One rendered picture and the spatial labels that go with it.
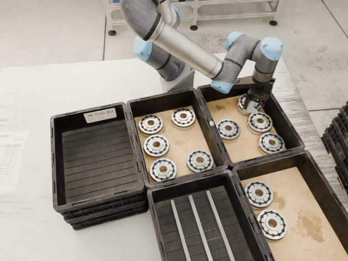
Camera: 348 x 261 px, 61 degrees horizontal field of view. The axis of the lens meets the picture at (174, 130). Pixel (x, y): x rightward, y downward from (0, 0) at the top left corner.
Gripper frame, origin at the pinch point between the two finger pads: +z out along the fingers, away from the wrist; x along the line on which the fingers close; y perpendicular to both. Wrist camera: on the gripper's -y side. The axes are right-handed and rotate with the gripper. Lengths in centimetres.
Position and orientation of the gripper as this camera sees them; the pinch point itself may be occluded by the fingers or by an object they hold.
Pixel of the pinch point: (246, 107)
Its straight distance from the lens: 131.3
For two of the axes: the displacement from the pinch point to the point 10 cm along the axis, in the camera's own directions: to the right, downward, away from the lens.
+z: 0.0, 5.8, 8.2
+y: 8.6, 4.2, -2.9
